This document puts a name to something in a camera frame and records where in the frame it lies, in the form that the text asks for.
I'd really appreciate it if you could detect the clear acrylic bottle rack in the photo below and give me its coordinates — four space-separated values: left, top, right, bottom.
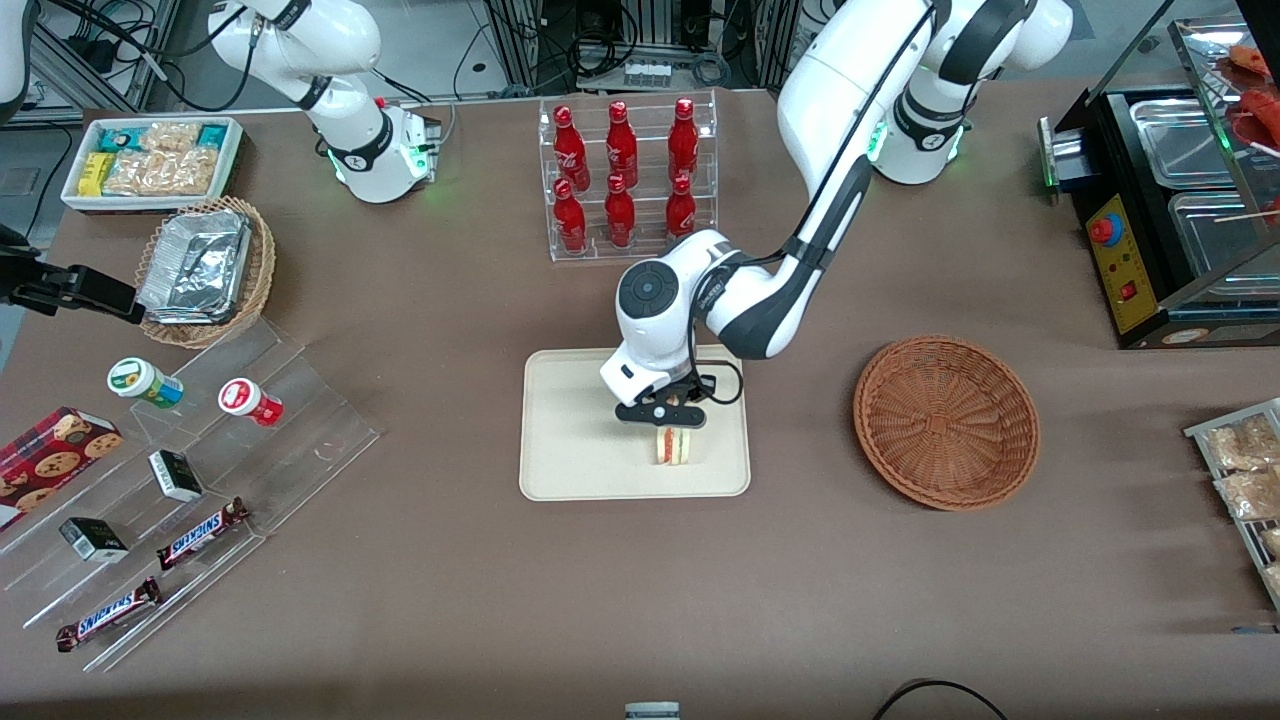
538 88 719 264

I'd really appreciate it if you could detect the grey wire rack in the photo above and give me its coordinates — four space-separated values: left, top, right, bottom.
1184 397 1280 613

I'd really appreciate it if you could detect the black table cable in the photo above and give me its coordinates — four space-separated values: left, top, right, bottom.
871 679 1012 720

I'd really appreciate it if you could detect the round brown wicker basket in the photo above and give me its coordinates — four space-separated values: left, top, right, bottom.
853 334 1041 512

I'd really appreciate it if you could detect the red cola bottle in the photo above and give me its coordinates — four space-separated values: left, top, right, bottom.
664 173 698 245
604 173 637 249
667 97 700 183
605 100 639 189
553 178 589 254
553 105 590 192

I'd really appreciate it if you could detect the light tan wicker basket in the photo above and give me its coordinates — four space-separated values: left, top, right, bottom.
134 196 278 350

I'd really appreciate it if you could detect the black food warmer cabinet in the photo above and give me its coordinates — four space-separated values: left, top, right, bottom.
1038 0 1280 351

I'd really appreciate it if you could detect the green lid snack cup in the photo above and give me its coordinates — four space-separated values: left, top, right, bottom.
107 357 186 410

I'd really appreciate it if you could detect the red cookie box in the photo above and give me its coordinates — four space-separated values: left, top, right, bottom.
0 406 125 534

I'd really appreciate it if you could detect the small black carton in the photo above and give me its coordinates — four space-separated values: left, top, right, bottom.
148 449 205 504
58 516 130 565

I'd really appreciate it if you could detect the snickers chocolate bar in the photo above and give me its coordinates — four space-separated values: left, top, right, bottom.
156 497 252 572
55 577 164 654

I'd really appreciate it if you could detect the clear rice cracker bag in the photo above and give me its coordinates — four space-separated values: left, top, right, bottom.
140 121 202 153
103 148 218 197

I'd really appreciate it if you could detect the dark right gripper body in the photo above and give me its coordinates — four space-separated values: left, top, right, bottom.
0 225 47 307

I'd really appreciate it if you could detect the aluminium foil container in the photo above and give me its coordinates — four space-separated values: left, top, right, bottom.
136 208 254 327

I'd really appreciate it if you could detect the steel food pan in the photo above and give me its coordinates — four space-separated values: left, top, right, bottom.
1128 96 1246 191
1167 188 1280 279

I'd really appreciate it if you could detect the white plastic snack bin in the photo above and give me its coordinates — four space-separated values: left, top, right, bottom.
60 116 245 213

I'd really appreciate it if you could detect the triangular sandwich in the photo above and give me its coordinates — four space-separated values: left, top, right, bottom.
654 424 697 468

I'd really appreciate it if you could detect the red lid snack cup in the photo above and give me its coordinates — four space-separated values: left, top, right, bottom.
218 378 285 429

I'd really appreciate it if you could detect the clear acrylic step display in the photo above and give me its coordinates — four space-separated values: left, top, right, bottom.
0 315 382 674

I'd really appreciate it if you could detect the beige plastic tray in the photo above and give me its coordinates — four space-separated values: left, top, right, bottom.
519 345 752 502

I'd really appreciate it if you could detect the aluminium frame rack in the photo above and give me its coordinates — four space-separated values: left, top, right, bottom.
28 0 183 113

